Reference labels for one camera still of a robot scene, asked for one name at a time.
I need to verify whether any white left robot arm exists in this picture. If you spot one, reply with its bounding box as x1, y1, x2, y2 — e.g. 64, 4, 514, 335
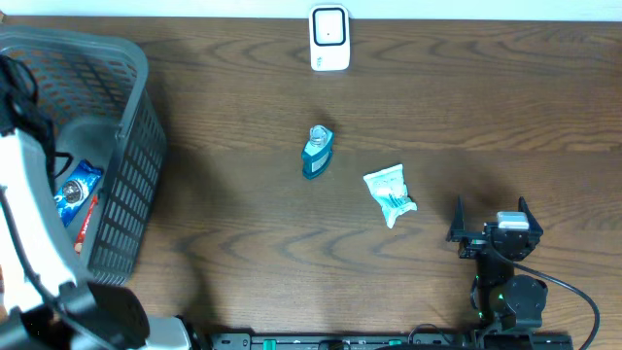
1, 56, 204, 349

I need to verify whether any blue Oreo cookie pack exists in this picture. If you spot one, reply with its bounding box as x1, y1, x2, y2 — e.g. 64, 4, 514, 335
54, 159, 104, 228

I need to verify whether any red Nescafe coffee stick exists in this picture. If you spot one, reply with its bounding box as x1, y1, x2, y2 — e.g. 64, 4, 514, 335
74, 194, 99, 255

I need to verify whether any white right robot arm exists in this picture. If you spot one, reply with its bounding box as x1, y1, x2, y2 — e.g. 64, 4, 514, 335
446, 198, 548, 332

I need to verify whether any green wet wipes pack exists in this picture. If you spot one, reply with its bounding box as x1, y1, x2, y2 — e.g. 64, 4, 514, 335
363, 163, 418, 228

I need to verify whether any blue mouthwash bottle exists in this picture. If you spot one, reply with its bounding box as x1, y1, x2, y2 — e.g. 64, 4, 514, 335
301, 124, 334, 180

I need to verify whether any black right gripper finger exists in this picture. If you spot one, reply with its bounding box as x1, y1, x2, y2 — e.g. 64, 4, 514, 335
518, 196, 543, 237
446, 196, 466, 242

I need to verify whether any grey plastic basket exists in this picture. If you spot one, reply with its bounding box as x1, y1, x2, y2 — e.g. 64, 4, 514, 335
1, 25, 167, 285

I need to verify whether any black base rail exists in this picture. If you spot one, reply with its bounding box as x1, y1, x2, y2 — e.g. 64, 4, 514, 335
209, 332, 573, 350

